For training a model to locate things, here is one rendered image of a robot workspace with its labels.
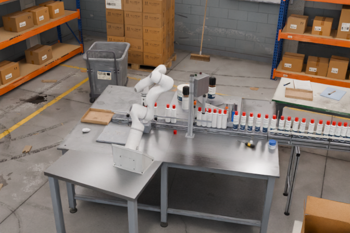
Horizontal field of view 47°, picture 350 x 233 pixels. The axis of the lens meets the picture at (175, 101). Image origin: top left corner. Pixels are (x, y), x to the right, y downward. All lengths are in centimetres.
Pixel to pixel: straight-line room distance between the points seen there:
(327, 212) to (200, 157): 129
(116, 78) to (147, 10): 162
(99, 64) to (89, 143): 243
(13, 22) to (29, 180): 315
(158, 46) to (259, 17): 212
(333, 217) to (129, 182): 162
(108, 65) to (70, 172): 287
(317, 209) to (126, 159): 161
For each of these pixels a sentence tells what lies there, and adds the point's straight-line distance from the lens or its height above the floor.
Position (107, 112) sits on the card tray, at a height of 84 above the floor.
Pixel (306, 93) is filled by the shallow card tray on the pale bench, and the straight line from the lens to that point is 542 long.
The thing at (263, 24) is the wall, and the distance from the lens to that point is 833.
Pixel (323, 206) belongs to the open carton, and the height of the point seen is 107.
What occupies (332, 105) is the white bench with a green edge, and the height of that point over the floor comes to 80.
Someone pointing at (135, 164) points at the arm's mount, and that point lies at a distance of 360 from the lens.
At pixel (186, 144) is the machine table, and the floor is 83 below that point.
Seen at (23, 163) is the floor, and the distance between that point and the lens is 547.
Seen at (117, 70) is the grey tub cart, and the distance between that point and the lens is 630.
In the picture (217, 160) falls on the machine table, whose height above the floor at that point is 83.
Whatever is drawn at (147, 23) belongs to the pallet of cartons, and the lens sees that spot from 745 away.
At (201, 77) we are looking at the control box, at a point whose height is 148.
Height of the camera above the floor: 302
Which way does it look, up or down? 27 degrees down
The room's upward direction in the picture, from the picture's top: 1 degrees clockwise
